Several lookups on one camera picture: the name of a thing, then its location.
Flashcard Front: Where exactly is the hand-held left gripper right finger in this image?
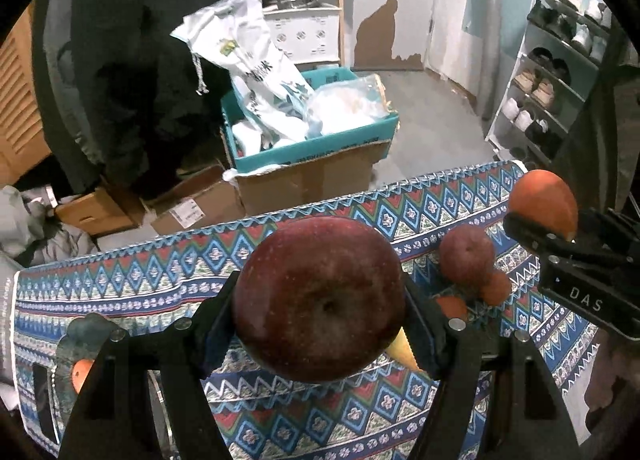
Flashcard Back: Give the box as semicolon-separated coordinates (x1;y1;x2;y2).
400;281;584;460

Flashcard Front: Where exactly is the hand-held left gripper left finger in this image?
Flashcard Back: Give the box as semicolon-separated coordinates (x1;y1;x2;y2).
57;270;242;460

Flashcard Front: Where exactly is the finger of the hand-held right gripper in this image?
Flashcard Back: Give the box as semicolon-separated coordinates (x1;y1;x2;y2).
576;209;640;247
502;211;582;261

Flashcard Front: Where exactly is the red apple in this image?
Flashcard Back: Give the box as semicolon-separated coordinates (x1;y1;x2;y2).
232;217;407;384
439;225;497;287

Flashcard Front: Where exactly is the green glass plate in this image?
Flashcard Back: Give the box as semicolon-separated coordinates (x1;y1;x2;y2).
52;314;168;446

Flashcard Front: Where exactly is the person's right hand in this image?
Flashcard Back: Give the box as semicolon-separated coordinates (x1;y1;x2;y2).
585;330;640;421

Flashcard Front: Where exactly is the blue patterned tablecloth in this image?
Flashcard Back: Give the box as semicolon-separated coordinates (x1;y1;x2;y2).
12;160;601;460

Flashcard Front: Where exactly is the small labelled cardboard box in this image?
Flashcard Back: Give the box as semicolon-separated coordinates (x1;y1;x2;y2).
149;165;247;237

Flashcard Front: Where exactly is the white shoe rack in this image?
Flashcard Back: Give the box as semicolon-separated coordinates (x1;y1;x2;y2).
484;0;617;167

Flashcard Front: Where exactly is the low wooden drawer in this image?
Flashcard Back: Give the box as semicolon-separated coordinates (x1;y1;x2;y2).
54;186;147;237

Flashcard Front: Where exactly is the large cardboard box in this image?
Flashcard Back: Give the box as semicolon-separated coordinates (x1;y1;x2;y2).
234;125;399;217

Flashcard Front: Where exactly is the grey clothing pile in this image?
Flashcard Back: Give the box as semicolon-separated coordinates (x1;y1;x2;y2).
0;184;99;268

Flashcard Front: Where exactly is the grey vertical pipe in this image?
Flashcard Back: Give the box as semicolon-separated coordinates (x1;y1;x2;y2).
476;0;502;119

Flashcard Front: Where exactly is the grey tote bag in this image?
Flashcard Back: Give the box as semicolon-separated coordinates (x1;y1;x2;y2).
0;260;19;387

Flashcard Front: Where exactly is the clear plastic bag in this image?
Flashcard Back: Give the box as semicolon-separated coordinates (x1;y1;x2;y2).
304;74;392;137

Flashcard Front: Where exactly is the white printed rice bag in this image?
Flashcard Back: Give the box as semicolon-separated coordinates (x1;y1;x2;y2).
170;0;317;147

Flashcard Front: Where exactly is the black coat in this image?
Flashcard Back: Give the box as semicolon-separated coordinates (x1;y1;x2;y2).
70;0;232;191

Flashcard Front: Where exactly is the wooden louvered wardrobe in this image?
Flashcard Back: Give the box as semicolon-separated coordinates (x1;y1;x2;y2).
0;4;52;185

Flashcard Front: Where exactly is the white perforated basket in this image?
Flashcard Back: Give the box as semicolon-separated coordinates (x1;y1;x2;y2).
262;6;344;66

